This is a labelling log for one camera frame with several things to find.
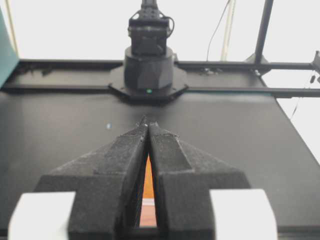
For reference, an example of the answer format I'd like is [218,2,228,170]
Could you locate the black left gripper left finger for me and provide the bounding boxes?
[34,117,148,240]

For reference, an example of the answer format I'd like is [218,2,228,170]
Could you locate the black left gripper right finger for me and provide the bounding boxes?
[148,123,250,240]

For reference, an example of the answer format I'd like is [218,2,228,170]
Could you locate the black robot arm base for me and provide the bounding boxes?
[108,0,188,101]

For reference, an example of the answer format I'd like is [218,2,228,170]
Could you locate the teal side panel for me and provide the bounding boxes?
[0,0,20,88]

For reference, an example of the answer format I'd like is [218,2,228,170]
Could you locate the black metal frame rails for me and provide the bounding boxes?
[0,0,320,99]

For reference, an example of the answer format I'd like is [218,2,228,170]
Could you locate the thin black hanging cable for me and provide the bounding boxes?
[206,0,231,62]

